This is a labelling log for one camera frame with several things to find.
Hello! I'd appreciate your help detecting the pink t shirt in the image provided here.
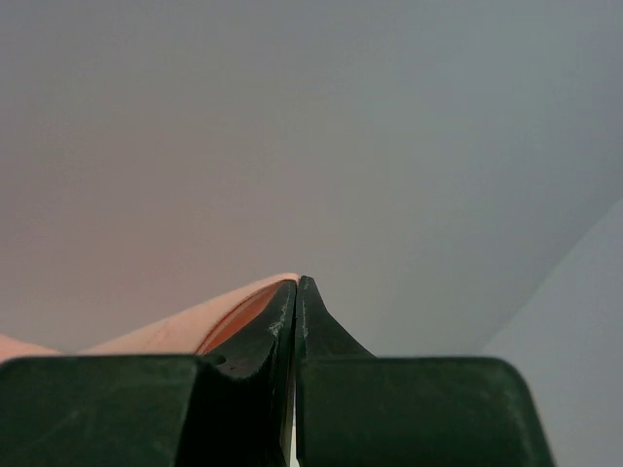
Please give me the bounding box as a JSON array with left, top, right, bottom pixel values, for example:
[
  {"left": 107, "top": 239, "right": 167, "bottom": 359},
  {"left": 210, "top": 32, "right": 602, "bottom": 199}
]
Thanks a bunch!
[{"left": 0, "top": 271, "right": 299, "bottom": 359}]

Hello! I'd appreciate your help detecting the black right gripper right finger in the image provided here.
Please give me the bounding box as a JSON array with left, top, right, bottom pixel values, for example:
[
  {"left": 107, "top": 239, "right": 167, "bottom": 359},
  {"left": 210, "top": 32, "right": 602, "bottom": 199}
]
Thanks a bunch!
[{"left": 295, "top": 276, "right": 380, "bottom": 466}]

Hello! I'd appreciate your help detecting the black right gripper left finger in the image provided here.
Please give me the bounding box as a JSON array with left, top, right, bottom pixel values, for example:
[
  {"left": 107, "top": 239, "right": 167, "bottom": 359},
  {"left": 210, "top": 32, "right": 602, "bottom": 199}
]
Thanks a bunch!
[{"left": 175, "top": 280, "right": 297, "bottom": 467}]

